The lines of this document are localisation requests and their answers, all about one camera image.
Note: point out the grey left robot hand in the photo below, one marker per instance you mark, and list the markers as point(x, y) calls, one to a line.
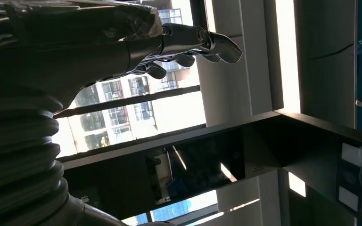
point(59, 46)

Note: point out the black inbound scanner machine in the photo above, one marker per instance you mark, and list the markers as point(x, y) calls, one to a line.
point(106, 187)

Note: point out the dark machine display screen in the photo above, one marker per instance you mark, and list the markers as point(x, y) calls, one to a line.
point(199, 162)

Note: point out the apartment building outside window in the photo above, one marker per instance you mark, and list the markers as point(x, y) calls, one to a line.
point(115, 90)

